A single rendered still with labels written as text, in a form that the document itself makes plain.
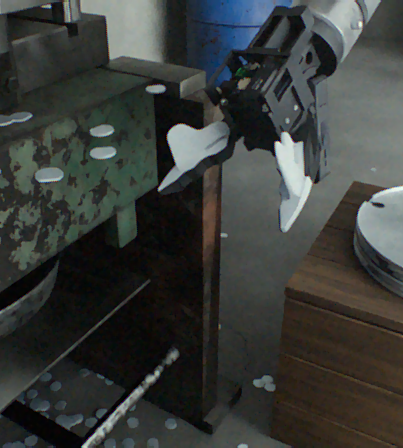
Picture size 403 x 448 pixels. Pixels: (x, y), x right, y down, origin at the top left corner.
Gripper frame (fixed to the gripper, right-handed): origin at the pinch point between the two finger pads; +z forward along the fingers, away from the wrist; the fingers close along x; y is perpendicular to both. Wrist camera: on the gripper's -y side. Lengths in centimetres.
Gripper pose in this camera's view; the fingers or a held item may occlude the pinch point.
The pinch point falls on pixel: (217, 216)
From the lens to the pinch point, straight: 50.7
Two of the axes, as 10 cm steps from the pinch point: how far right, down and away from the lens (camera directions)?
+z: -5.2, 8.1, -2.7
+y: -4.5, -5.2, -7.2
